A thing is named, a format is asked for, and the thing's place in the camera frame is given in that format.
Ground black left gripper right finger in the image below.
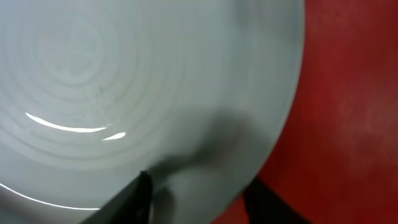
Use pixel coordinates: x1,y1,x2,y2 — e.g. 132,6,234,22
243,177,310,224

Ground light blue plate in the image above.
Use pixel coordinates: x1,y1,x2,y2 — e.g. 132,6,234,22
1,0,305,223

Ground red plastic tray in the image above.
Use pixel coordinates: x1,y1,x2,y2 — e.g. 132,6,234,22
210,0,398,224

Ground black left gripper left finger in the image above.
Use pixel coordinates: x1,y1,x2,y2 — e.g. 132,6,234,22
81,171,153,224

